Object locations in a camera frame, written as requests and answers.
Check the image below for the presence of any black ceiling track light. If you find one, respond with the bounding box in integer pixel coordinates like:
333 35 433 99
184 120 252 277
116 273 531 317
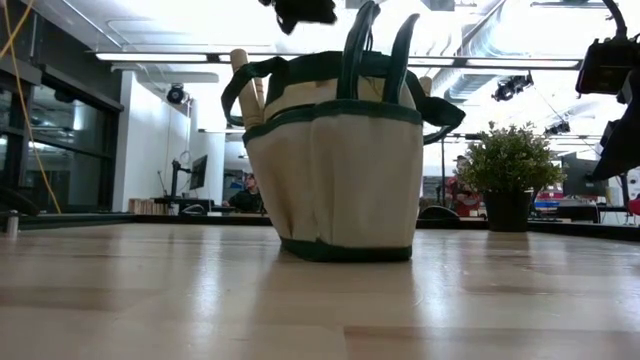
492 71 535 103
543 119 572 137

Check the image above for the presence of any wide black computer monitor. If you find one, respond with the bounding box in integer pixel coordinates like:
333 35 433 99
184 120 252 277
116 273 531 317
562 154 609 199

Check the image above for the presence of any stack of wooden blocks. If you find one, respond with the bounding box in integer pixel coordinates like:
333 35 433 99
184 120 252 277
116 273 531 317
127 197 157 215

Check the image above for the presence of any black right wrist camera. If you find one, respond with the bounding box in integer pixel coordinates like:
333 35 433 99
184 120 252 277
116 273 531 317
574 37 640 96

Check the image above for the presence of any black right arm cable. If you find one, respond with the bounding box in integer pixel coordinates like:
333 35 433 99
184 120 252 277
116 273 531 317
602 0 629 41

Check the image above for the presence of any black aluminium table frame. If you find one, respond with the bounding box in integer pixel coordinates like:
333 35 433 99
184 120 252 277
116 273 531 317
0 212 640 241

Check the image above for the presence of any black monitor stand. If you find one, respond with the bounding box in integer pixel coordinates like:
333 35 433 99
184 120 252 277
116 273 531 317
169 158 194 200

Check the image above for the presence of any beige green gardening tote bag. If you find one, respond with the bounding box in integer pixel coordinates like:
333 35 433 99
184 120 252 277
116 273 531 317
220 0 467 264

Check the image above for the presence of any person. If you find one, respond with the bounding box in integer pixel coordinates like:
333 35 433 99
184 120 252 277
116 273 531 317
222 172 267 215
445 154 482 219

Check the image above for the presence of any short silver post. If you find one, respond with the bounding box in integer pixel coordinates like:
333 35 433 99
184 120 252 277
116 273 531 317
4 209 20 239

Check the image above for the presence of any green potted plant black pot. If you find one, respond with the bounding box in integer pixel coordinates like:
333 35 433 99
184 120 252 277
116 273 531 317
457 120 566 234

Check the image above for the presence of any yellow extension cable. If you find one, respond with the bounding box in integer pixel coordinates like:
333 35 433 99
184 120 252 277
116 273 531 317
0 0 62 216

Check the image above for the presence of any wooden-handled garden tool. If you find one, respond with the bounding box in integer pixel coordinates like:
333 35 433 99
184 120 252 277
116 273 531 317
228 48 265 130

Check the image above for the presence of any round ceiling camera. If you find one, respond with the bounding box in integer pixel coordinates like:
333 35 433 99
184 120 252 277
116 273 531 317
165 83 187 106

